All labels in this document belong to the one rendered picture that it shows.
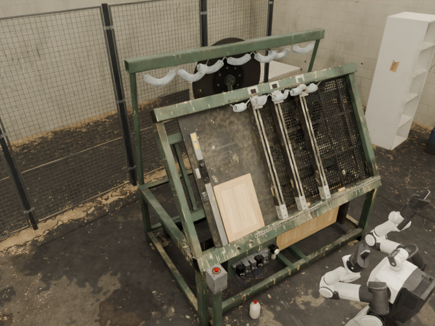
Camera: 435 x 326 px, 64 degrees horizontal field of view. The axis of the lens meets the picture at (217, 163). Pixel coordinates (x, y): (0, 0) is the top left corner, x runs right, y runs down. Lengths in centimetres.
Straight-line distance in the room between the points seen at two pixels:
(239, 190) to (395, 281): 136
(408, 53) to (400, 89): 55
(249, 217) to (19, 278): 260
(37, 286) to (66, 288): 31
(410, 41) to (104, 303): 527
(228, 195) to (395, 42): 402
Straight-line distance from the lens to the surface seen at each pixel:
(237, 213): 299
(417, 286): 234
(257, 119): 306
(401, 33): 610
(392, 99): 631
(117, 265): 417
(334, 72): 371
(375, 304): 223
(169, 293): 381
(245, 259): 307
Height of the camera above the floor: 299
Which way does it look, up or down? 32 degrees down
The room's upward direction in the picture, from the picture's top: 1 degrees counter-clockwise
